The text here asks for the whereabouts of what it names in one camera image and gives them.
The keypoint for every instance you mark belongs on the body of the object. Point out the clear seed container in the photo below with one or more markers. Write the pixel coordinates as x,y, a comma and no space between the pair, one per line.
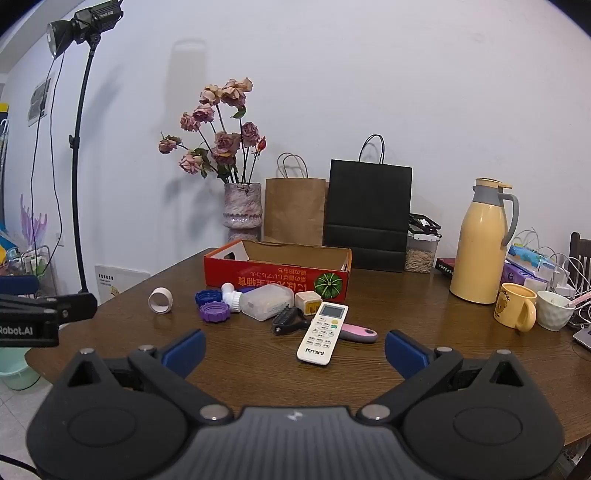
419,256

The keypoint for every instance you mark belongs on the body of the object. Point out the yellow thermos jug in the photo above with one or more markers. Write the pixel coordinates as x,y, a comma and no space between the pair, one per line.
480,249

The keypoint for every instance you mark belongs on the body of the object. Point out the green plastic basin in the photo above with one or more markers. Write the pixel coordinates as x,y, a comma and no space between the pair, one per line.
16,369

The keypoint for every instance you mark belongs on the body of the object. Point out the white power adapter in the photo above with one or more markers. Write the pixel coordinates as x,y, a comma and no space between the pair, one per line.
308,303

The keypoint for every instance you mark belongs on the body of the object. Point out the blue tissue pack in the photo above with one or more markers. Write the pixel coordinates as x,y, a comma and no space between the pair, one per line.
528,257

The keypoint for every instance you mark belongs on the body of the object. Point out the mottled pink ceramic vase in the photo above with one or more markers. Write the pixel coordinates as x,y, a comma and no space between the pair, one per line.
242,207

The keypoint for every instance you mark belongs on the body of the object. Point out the yellow mug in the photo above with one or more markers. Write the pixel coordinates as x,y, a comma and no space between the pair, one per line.
510,304

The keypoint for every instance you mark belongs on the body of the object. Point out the purple box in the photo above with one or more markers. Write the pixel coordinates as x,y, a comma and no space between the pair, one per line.
517,276

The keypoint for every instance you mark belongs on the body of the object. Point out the red cardboard box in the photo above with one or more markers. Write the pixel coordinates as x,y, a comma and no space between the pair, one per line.
272,277

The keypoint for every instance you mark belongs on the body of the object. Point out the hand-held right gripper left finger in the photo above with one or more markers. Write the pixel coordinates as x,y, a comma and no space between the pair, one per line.
184,350

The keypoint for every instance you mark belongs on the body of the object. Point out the framed wall picture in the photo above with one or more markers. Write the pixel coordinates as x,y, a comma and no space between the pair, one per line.
39,101

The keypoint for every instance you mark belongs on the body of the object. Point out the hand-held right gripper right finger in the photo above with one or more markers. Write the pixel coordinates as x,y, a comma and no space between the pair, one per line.
406,353

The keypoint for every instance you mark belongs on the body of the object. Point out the white remote control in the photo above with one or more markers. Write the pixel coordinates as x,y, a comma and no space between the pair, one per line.
323,334

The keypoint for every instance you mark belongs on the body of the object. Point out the translucent plastic box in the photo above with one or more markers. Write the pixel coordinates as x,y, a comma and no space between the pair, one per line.
265,302

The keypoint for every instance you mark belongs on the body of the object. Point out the black paper bag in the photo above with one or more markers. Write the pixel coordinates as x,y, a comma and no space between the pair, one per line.
369,207

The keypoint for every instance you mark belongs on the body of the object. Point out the purple gear-shaped lid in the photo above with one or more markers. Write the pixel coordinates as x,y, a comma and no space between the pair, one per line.
214,313

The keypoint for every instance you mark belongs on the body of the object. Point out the grey laptop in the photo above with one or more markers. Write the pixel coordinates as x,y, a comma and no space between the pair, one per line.
583,337

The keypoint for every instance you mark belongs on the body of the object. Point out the white spray bottle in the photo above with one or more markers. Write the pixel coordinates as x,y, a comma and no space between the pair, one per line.
231,297

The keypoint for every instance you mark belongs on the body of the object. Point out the dark wooden chair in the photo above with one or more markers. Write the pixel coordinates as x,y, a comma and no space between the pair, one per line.
581,254

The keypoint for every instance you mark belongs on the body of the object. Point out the dried rose bouquet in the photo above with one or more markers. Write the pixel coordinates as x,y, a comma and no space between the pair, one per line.
221,138

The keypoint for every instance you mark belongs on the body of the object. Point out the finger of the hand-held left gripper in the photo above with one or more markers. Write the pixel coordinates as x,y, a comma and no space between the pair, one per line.
18,286
69,307

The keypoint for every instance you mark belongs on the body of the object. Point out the white board panel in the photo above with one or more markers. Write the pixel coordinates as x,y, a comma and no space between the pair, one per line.
120,282

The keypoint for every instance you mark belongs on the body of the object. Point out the brown paper bag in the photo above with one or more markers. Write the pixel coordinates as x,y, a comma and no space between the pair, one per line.
295,207

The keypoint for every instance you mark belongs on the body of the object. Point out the purple artificial flowers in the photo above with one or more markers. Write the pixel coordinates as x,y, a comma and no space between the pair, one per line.
32,221

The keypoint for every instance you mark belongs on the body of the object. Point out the white dimpled cup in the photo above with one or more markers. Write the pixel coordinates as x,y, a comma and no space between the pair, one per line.
554,311

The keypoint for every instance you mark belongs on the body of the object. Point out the white tape roll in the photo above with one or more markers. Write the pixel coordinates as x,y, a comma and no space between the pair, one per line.
159,301

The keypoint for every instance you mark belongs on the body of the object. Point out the black studio light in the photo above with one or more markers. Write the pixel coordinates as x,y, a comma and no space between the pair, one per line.
87,21

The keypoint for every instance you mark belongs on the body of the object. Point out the black light stand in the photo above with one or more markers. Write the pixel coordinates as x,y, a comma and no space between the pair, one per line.
78,152

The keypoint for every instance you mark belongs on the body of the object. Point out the dark book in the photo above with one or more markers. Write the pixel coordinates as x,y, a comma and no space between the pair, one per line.
445,266

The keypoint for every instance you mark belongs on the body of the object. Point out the blue gear-shaped lid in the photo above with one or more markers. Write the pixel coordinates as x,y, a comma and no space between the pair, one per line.
207,297

